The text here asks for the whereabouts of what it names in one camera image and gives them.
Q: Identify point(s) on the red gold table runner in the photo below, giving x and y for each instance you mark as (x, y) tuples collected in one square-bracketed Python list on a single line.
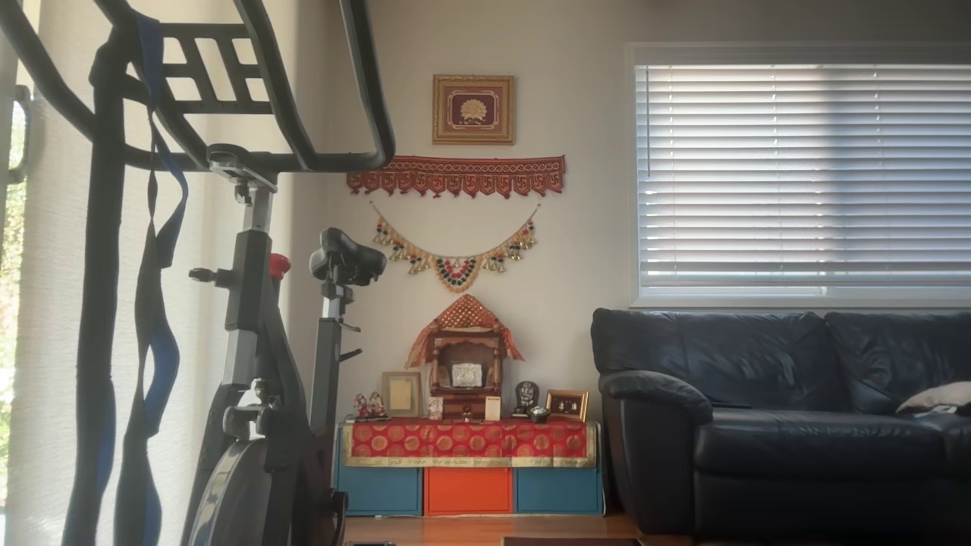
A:
[(466, 442)]

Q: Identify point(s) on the black grey exercise bike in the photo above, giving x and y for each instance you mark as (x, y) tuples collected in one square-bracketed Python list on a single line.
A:
[(250, 303)]

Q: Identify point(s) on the white window blinds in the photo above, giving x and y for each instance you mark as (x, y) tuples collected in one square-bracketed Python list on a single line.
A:
[(796, 182)]

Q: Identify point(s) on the blue black resistance band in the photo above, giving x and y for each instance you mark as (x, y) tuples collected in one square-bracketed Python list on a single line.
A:
[(152, 341)]

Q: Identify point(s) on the dark idol plaque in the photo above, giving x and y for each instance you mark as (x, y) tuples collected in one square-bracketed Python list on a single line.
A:
[(525, 396)]

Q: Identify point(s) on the small wooden shrine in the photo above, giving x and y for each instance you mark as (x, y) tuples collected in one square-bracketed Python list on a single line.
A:
[(464, 406)]

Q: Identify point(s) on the small white picture card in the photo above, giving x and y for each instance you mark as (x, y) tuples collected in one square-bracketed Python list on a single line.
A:
[(435, 409), (492, 409)]

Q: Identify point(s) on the black leather sofa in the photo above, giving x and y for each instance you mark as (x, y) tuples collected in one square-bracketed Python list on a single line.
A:
[(758, 447)]

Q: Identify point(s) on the colourful deity figurines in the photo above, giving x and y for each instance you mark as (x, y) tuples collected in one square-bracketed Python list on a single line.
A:
[(370, 407)]

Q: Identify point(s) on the red gold shrine cloth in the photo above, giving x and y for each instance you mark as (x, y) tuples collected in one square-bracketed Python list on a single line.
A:
[(464, 312)]

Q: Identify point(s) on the dark floor rug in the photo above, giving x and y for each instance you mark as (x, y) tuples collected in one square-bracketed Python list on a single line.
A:
[(569, 541)]

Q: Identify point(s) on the small black bowl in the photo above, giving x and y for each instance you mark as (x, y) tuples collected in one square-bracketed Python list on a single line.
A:
[(538, 415)]

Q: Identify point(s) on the white cushion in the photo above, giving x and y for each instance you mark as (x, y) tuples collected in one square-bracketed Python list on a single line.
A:
[(941, 396)]

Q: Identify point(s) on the beige photo frame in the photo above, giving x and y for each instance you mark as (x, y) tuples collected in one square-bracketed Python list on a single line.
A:
[(400, 394)]

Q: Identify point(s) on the red embroidered wall valance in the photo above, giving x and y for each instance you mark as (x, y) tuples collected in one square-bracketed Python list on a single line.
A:
[(455, 174)]

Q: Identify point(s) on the orange storage bin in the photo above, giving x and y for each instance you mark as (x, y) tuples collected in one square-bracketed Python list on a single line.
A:
[(468, 491)]

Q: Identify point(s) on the beaded wall garland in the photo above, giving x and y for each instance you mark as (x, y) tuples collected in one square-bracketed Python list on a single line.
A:
[(455, 271)]

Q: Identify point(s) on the white window frame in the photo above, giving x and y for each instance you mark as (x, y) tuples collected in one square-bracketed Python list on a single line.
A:
[(631, 189)]

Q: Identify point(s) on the gold framed wall picture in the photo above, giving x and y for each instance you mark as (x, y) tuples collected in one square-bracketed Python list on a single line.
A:
[(473, 110)]

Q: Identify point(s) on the gold photo frame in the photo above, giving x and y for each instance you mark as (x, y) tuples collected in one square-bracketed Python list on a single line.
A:
[(567, 405)]

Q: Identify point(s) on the blue storage bin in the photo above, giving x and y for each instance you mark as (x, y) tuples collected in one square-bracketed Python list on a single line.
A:
[(379, 491), (557, 491)]

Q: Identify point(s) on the silver shrine plaque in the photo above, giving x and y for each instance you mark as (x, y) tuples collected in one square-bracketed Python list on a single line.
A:
[(466, 374)]

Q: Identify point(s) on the white sheer curtain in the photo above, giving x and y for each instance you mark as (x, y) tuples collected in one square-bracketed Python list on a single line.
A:
[(53, 341)]

